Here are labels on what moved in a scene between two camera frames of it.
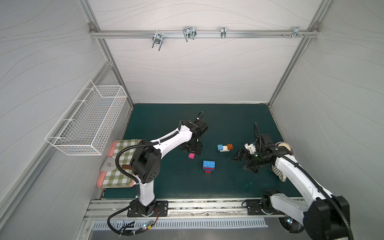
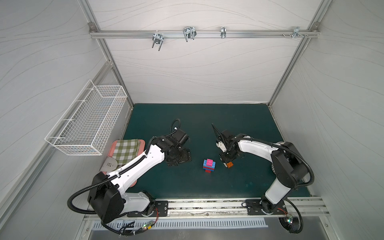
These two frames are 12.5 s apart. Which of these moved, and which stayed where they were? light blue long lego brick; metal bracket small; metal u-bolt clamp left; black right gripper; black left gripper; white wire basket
Moved: black left gripper; black right gripper
Stayed: white wire basket; light blue long lego brick; metal bracket small; metal u-bolt clamp left
